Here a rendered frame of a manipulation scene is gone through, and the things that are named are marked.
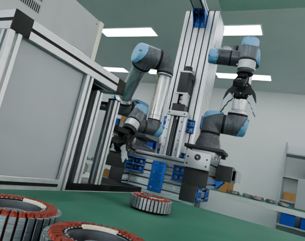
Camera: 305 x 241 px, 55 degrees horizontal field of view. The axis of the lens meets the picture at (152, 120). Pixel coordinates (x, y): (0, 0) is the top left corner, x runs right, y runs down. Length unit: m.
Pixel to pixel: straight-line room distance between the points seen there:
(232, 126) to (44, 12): 1.19
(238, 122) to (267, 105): 6.10
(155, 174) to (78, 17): 1.06
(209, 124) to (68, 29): 1.04
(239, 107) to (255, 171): 5.84
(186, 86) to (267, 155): 5.77
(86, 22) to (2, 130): 0.51
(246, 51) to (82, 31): 0.70
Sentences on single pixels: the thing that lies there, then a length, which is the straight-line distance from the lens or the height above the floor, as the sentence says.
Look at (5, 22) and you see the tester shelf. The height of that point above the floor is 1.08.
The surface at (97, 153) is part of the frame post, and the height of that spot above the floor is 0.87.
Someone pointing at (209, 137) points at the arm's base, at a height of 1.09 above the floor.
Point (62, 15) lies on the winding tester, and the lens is 0.97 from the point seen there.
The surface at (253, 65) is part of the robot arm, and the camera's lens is 1.33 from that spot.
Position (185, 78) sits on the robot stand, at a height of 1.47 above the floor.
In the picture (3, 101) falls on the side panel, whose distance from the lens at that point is 0.68.
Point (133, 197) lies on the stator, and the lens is 0.78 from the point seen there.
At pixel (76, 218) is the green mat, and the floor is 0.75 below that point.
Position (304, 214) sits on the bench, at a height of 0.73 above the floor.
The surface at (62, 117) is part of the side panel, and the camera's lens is 0.79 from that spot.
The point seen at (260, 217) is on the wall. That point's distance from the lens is 7.54.
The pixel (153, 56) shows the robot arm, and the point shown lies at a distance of 1.63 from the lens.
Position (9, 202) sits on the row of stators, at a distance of 0.43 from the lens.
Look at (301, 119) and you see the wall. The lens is 7.70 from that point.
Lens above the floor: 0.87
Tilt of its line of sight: 9 degrees up
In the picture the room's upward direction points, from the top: 13 degrees clockwise
